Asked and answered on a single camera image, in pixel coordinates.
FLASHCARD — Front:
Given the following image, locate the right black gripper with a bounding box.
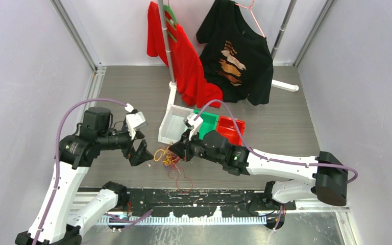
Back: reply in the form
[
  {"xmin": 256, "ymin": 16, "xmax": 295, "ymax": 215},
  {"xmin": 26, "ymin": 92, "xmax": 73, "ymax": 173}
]
[{"xmin": 169, "ymin": 127, "xmax": 224, "ymax": 164}]

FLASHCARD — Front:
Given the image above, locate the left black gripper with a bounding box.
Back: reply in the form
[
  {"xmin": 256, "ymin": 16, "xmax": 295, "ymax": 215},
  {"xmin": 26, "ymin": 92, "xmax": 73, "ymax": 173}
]
[{"xmin": 98, "ymin": 124, "xmax": 154, "ymax": 165}]

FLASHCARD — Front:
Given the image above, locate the red wire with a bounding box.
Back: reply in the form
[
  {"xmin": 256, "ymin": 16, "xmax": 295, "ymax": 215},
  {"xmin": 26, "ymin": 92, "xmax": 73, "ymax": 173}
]
[{"xmin": 167, "ymin": 165, "xmax": 194, "ymax": 193}]

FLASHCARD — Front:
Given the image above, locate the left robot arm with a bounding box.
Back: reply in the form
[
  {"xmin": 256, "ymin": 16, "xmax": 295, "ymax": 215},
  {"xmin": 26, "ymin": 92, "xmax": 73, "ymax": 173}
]
[{"xmin": 15, "ymin": 106, "xmax": 153, "ymax": 244}]

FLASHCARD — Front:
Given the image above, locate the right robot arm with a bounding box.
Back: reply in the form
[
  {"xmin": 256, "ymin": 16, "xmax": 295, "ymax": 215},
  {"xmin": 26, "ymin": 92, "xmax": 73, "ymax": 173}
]
[{"xmin": 169, "ymin": 131, "xmax": 350, "ymax": 210}]

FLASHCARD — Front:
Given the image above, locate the white plastic bin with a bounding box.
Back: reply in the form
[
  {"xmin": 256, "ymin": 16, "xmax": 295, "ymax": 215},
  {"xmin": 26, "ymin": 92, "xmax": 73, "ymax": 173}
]
[{"xmin": 158, "ymin": 105, "xmax": 193, "ymax": 144}]

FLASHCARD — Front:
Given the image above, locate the green plastic bin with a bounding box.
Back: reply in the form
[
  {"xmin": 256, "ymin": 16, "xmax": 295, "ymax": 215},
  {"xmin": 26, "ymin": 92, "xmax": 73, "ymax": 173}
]
[{"xmin": 198, "ymin": 112, "xmax": 219, "ymax": 140}]

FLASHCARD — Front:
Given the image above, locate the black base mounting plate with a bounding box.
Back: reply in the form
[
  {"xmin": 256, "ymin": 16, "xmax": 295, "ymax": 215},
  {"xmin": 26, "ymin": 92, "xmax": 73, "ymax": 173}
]
[{"xmin": 112, "ymin": 188, "xmax": 279, "ymax": 218}]

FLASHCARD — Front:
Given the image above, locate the red plastic bin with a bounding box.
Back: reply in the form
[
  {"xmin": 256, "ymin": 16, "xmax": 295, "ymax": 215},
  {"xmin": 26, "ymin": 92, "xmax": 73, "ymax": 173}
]
[{"xmin": 216, "ymin": 116, "xmax": 242, "ymax": 145}]

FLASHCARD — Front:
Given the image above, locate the red t-shirt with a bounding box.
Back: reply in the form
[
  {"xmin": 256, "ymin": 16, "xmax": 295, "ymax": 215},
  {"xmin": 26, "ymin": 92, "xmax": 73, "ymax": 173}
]
[{"xmin": 146, "ymin": 2, "xmax": 223, "ymax": 108}]

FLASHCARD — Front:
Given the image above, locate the black printed t-shirt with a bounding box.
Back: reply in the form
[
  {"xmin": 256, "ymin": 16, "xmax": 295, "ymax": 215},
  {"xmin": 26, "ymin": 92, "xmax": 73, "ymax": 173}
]
[{"xmin": 196, "ymin": 1, "xmax": 274, "ymax": 106}]

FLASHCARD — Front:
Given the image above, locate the metal clothes rack pole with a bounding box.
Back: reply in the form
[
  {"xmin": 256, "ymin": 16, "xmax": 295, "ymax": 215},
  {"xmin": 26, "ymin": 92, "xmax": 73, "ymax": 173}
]
[{"xmin": 157, "ymin": 0, "xmax": 176, "ymax": 86}]

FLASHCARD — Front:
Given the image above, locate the green clothes hanger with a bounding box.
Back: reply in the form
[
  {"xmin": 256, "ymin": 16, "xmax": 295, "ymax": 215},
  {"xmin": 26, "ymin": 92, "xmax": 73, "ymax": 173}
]
[{"xmin": 163, "ymin": 5, "xmax": 177, "ymax": 42}]

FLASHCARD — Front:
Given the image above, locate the pink clothes hanger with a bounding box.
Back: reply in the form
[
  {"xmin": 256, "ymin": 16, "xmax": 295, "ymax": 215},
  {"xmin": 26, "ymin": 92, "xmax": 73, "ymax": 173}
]
[{"xmin": 235, "ymin": 0, "xmax": 266, "ymax": 38}]

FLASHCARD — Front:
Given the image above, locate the right metal rack pole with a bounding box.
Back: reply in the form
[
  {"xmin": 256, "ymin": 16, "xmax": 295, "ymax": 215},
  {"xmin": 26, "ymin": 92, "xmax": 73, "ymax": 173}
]
[{"xmin": 271, "ymin": 0, "xmax": 297, "ymax": 60}]

